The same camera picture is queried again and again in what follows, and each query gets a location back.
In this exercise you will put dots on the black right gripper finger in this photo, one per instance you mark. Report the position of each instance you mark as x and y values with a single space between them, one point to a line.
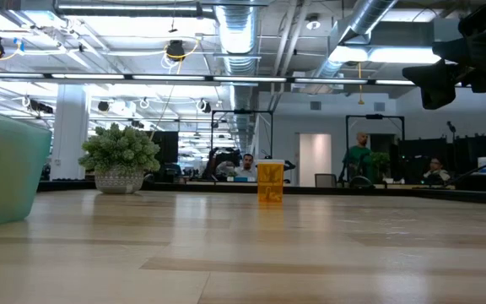
456 50
435 84

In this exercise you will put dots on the orange pill bottle white cap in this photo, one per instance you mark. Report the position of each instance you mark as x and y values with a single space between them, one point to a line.
270 181

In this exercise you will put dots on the black background robot arm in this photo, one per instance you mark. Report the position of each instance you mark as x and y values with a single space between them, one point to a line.
224 158

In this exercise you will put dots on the teal translucent plastic basket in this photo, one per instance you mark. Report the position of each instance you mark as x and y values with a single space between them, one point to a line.
7 169

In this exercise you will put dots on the black partition panel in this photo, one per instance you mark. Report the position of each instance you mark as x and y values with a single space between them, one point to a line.
471 152
416 156
165 150

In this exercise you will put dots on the person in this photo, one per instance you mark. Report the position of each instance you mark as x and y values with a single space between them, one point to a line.
247 169
435 173
358 158

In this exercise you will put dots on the white jug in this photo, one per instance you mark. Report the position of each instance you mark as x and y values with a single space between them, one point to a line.
483 165

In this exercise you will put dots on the small green background plant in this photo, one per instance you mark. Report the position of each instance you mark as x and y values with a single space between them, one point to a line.
380 162

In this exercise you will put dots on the black chair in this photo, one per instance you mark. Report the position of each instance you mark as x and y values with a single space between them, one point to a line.
361 182

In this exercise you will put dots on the white door panel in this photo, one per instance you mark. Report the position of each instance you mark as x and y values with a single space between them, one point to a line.
314 159

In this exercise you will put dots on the grey chair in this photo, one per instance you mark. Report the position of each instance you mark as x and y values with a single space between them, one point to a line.
325 180

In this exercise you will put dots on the green plant in patterned pot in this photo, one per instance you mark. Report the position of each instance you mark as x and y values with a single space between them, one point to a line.
118 152

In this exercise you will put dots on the white building pillar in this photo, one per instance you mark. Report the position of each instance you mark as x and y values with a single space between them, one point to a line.
70 131

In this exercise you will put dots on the black station frame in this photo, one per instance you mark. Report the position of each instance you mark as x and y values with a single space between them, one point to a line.
374 116
243 112

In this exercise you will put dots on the black diagonal frame strut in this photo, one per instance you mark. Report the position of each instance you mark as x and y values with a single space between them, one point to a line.
479 170

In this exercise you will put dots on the silver ribbed air duct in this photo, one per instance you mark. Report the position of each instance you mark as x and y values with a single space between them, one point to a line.
365 17
236 38

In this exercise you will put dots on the black table frame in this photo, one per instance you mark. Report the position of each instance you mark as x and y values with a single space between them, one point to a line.
395 192

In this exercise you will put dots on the frame beam with light strips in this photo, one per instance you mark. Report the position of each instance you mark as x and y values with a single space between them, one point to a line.
184 77

